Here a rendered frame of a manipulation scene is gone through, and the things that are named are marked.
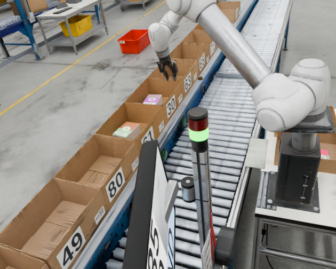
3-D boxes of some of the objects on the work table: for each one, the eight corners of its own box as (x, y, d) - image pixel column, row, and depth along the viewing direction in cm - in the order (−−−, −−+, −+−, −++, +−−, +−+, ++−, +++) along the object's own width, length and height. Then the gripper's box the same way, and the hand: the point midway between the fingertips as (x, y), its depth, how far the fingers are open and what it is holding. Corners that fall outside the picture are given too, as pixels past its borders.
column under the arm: (317, 178, 174) (328, 131, 155) (319, 213, 155) (332, 164, 136) (269, 172, 183) (274, 126, 164) (265, 204, 163) (270, 157, 144)
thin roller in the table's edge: (261, 210, 163) (261, 207, 162) (265, 174, 184) (266, 172, 183) (265, 210, 162) (265, 207, 161) (269, 174, 183) (269, 172, 182)
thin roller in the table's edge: (256, 208, 164) (256, 206, 163) (261, 173, 185) (261, 171, 184) (260, 209, 163) (260, 207, 162) (264, 174, 184) (265, 172, 183)
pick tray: (344, 175, 173) (348, 162, 167) (273, 165, 187) (274, 152, 181) (340, 145, 194) (344, 132, 188) (277, 138, 208) (278, 126, 202)
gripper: (148, 57, 196) (158, 82, 214) (174, 58, 189) (182, 84, 208) (152, 49, 199) (161, 74, 218) (178, 50, 193) (185, 76, 211)
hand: (170, 76), depth 210 cm, fingers open, 5 cm apart
